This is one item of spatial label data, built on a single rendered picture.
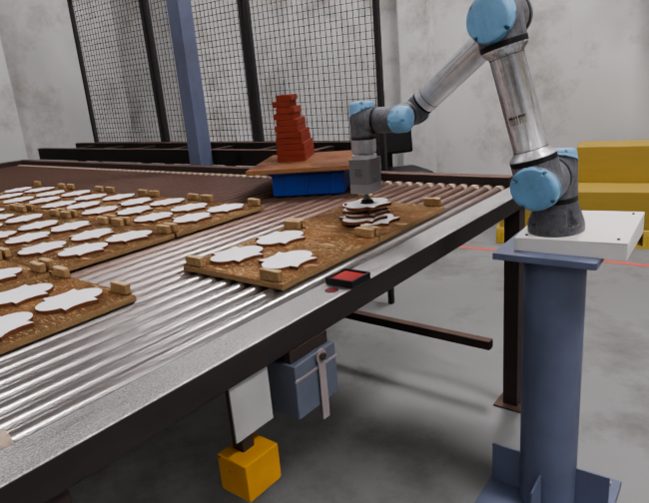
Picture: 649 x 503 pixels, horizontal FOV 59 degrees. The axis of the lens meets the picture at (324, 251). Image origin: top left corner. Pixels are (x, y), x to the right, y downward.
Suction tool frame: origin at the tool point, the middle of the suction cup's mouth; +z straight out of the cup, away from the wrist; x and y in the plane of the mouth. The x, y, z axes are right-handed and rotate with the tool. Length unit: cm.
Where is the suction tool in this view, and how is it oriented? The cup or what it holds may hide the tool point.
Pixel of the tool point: (367, 206)
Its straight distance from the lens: 178.5
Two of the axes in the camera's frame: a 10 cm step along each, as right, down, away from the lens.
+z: 0.8, 9.6, 2.8
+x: 8.3, 0.9, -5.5
